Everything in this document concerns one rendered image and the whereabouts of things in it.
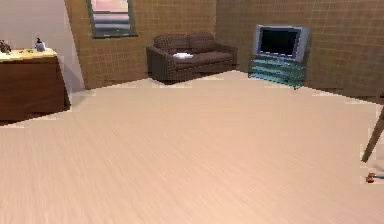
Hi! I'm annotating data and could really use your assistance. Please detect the teal glass television stand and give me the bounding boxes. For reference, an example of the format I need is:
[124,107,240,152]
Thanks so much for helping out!
[247,54,307,90]

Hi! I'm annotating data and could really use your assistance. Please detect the silver television set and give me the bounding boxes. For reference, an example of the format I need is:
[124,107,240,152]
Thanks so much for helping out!
[252,24,312,64]

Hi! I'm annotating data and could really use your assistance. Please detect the white cloth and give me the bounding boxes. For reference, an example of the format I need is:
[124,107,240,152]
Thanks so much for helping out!
[172,52,195,61]

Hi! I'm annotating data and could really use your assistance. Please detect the dark small statue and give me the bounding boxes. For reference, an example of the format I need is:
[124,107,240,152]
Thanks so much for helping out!
[0,39,12,55]

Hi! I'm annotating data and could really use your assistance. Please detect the brown checked sofa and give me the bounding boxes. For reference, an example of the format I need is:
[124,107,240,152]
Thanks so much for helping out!
[145,32,239,84]

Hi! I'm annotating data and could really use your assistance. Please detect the green framed window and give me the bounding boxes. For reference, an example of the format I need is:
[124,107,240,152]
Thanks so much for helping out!
[86,0,139,39]

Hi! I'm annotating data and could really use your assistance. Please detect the brown wooden furniture leg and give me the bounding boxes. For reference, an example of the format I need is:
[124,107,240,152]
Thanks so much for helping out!
[361,105,384,164]

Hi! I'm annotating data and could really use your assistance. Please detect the brown wooden sideboard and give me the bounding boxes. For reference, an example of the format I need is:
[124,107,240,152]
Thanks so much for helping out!
[0,47,72,122]

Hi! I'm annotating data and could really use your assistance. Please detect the white and black bottle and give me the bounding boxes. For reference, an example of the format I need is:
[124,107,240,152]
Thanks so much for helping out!
[34,37,47,53]

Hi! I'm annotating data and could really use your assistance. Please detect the orange grey dumbbell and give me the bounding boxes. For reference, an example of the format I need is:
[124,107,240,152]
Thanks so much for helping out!
[365,172,384,184]

